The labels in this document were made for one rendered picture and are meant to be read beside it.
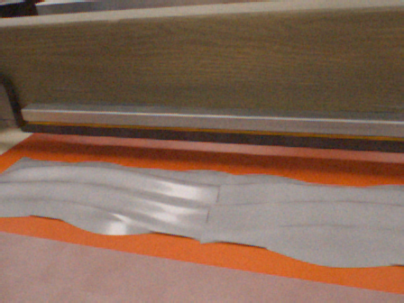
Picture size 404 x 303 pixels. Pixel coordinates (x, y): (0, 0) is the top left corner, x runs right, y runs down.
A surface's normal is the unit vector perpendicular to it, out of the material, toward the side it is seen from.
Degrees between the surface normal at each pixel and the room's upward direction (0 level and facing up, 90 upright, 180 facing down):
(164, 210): 32
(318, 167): 0
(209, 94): 90
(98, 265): 0
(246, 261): 0
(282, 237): 36
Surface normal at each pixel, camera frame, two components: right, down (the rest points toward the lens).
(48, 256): -0.11, -0.88
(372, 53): -0.31, 0.48
